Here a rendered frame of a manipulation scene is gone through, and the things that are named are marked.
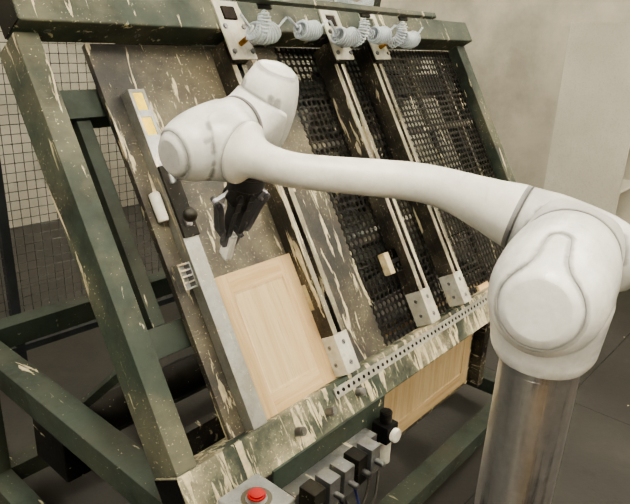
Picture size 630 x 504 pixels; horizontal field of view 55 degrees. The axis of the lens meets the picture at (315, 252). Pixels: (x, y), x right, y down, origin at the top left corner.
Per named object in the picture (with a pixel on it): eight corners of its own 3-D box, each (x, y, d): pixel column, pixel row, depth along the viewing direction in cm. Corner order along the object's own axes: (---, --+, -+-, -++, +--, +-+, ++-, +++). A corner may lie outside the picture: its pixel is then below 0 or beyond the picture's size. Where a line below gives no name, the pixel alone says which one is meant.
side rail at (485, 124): (517, 264, 299) (538, 258, 291) (438, 57, 301) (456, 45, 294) (524, 260, 305) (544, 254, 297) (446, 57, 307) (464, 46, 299)
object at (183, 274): (180, 293, 158) (186, 290, 156) (170, 267, 158) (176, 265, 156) (192, 289, 161) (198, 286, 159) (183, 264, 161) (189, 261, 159)
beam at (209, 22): (4, 42, 144) (18, 19, 137) (-10, 2, 144) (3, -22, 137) (456, 51, 303) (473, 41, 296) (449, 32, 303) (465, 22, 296)
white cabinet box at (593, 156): (598, 293, 490) (654, 23, 422) (529, 274, 527) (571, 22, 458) (621, 275, 532) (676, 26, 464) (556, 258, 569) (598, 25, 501)
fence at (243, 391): (245, 431, 160) (254, 430, 157) (120, 95, 162) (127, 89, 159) (258, 423, 163) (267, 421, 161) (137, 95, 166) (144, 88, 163)
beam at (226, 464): (170, 526, 145) (194, 529, 138) (152, 479, 146) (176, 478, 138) (533, 282, 305) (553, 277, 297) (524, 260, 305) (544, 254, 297)
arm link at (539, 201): (544, 170, 92) (525, 189, 81) (669, 217, 85) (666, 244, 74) (512, 245, 98) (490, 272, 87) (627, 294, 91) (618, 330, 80)
